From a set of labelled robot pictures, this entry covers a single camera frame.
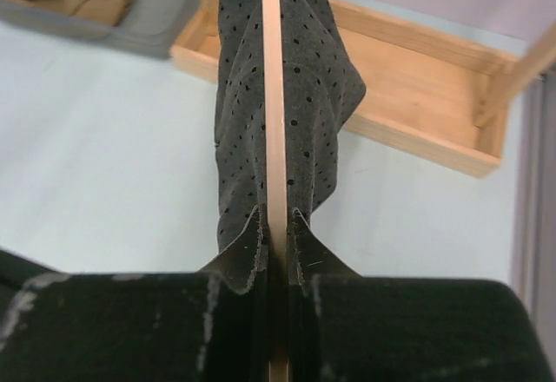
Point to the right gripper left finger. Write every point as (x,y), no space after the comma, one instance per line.
(210,325)

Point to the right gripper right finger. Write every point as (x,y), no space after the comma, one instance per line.
(347,327)

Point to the dark grey dotted skirt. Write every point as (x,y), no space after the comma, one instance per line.
(322,90)

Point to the light wooden hanger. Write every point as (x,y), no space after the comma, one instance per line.
(277,205)

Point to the wooden clothes rack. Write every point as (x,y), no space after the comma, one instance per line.
(428,93)

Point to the clear grey plastic bin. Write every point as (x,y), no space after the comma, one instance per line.
(149,28)

